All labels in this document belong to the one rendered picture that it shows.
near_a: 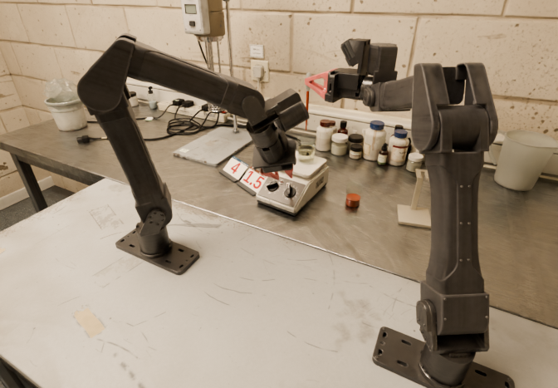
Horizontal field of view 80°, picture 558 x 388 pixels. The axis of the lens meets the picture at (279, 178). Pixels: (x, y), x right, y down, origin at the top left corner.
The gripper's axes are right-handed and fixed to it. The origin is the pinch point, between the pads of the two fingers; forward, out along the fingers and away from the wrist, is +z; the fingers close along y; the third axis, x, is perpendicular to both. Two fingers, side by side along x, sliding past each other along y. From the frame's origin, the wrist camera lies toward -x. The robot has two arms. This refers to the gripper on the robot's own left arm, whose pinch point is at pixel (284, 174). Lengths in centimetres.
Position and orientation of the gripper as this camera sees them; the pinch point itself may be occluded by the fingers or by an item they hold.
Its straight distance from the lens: 83.4
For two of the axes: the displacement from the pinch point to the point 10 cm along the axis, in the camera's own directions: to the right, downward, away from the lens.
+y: -9.6, 1.2, 2.6
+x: -0.4, 8.3, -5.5
